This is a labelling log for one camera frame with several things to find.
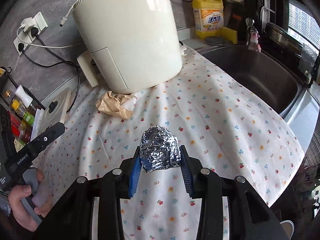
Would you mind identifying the aluminium foil ball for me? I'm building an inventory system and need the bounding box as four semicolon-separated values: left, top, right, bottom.
139;125;181;173

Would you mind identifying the grey kitchen cabinet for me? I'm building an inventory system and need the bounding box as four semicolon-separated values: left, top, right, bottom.
283;83;319;152

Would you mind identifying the person's left hand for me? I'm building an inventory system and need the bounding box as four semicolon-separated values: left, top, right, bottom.
7;168;54;232

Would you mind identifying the floral white tablecloth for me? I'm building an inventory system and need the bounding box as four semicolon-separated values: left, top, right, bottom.
32;46;306;240

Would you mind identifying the spice jar rack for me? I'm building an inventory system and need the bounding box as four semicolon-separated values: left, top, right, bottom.
1;67;45;151

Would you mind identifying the crumpled brown paper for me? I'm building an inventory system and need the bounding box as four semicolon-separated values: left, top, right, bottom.
95;91;135;120

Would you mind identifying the stainless steel sink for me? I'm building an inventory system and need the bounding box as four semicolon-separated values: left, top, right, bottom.
196;45;304;118

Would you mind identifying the detergent refill pouch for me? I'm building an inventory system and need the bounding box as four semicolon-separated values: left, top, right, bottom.
296;165;319;192

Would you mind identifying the cream air fryer appliance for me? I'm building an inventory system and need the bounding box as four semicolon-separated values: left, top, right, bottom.
72;0;184;94

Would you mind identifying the small pink bottle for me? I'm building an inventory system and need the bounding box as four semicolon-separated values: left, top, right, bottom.
246;18;261;53

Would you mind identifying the yellow dish soap bottle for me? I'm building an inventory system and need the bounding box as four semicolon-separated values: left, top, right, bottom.
192;0;238;44

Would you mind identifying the black dish rack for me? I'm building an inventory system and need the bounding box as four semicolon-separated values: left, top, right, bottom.
260;0;319;86

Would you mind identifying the white wall power socket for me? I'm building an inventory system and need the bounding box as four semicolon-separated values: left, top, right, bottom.
14;12;48;56

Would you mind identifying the black power cable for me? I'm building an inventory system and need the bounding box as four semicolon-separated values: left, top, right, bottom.
17;27;82;113

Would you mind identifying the white charger cable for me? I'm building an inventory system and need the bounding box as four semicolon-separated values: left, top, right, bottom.
16;3;83;49

